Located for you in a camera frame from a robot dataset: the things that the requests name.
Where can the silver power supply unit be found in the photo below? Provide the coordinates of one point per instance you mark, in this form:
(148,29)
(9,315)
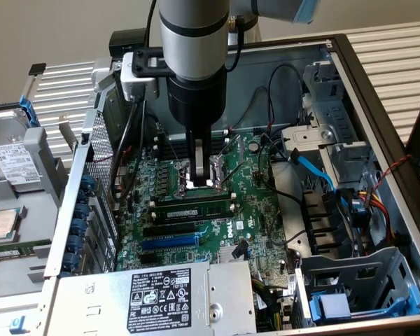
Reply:
(91,297)

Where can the long black expansion slot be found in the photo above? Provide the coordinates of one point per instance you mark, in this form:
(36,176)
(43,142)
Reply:
(168,230)

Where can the short black expansion slot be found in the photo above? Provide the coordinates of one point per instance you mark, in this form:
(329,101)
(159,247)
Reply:
(148,259)

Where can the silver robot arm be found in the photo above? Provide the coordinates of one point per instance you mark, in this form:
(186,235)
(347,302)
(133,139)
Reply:
(196,35)

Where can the silver finned heat sink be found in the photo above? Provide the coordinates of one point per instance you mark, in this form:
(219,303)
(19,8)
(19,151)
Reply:
(224,255)

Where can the blue expansion slot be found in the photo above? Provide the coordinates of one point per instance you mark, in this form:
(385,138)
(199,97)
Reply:
(168,242)

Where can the grey parts rack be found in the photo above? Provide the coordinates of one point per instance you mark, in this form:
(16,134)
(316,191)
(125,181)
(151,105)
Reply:
(38,217)

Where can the RAM slot with white latches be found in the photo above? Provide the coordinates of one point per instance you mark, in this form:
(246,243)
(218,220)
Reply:
(182,204)
(218,146)
(196,219)
(218,136)

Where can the coin cell battery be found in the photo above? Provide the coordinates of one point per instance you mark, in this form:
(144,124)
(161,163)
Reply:
(253,146)

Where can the black rail end cap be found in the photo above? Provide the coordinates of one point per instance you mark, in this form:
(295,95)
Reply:
(36,68)

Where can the silver disk bay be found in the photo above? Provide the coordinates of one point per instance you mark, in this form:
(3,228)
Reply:
(343,154)

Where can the hard disk with blue carrier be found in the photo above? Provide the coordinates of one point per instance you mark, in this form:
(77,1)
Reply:
(14,161)

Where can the black plastic fan duct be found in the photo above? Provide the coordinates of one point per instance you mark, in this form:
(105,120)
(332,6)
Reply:
(318,210)

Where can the silver CPU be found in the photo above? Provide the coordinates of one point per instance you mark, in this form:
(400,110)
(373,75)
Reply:
(3,224)

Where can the CPU socket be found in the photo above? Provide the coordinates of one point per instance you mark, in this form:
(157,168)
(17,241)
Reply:
(217,168)

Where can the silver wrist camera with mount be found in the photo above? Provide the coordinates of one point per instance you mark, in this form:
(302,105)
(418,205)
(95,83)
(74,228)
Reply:
(136,85)

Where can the grey disk bay cage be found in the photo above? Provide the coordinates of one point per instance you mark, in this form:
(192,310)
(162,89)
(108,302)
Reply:
(353,260)

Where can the blue table block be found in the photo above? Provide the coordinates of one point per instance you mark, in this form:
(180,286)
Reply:
(19,323)

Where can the blue disk carrier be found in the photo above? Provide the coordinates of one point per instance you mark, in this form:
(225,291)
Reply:
(332,304)

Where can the silver PC case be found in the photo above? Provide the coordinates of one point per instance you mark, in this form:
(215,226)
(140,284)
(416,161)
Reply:
(266,63)

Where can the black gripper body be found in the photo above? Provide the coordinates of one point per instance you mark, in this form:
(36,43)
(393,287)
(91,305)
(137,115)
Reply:
(196,101)

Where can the black box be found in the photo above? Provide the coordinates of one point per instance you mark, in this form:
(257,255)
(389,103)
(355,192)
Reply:
(120,38)

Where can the green motherboard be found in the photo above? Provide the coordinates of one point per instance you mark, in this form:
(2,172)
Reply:
(252,196)

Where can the blue card retention clip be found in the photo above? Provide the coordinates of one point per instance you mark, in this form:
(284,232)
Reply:
(87,182)
(78,227)
(75,243)
(70,260)
(81,210)

